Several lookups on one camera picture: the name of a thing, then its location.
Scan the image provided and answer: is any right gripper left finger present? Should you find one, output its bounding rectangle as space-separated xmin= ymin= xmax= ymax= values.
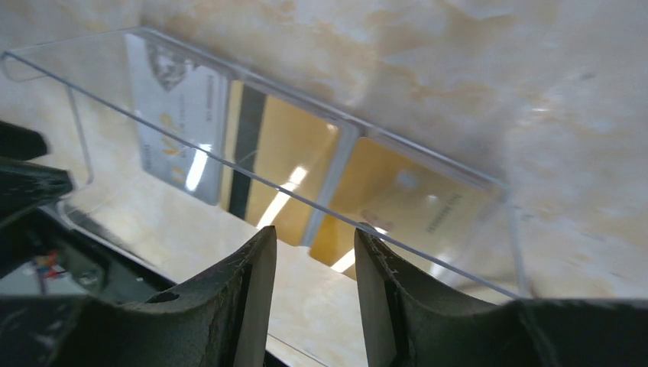
xmin=1 ymin=226 xmax=277 ymax=366

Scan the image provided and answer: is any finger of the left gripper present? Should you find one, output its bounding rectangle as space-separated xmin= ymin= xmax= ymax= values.
xmin=1 ymin=121 xmax=74 ymax=228

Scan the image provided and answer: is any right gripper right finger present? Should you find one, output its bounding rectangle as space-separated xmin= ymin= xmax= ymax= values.
xmin=355 ymin=230 xmax=647 ymax=366

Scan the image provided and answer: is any yellow credit card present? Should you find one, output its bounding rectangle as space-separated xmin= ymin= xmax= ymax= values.
xmin=302 ymin=137 xmax=501 ymax=284

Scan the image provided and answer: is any clear plastic card box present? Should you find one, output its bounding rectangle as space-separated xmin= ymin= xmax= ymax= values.
xmin=0 ymin=26 xmax=533 ymax=305

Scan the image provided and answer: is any black stripe yellow card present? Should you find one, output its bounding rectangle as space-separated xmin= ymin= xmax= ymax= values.
xmin=219 ymin=80 xmax=343 ymax=246

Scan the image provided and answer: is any white grey credit card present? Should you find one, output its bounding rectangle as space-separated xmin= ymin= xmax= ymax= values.
xmin=125 ymin=34 xmax=231 ymax=206

